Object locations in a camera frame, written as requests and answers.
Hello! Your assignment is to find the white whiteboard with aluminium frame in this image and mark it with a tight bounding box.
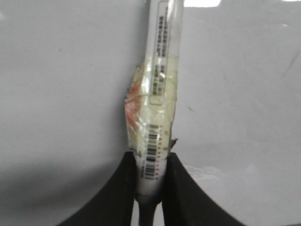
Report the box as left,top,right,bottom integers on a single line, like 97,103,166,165
0,0,301,226

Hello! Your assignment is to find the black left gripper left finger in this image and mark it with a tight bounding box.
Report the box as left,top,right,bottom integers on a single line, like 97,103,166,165
59,152,136,226

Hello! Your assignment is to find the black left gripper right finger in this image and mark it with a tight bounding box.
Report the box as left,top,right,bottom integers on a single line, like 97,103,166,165
162,153,243,226

